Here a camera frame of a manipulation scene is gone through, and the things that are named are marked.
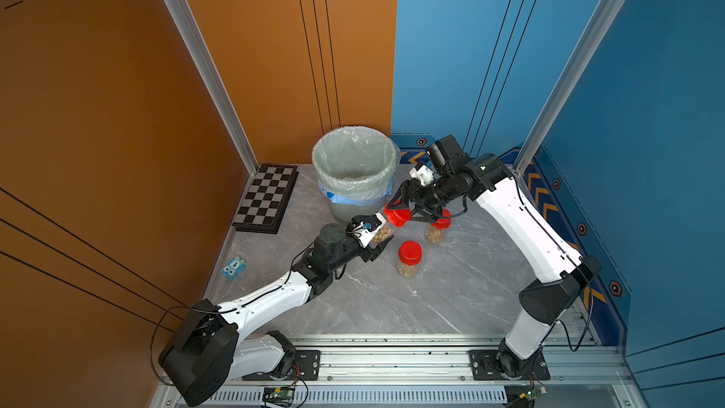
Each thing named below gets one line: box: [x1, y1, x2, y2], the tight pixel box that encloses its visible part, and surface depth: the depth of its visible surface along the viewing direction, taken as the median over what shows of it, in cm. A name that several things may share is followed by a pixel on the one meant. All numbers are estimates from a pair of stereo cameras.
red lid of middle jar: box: [397, 239, 423, 267], surface depth 84 cm
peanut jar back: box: [424, 226, 444, 244], surface depth 98 cm
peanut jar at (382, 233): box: [371, 221, 394, 244], surface depth 71 cm
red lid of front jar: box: [384, 202, 413, 228], surface depth 68 cm
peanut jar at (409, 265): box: [396, 255, 423, 278], surface depth 88 cm
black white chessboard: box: [232, 165, 300, 235], surface depth 107 cm
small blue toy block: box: [220, 255, 247, 281], surface depth 92 cm
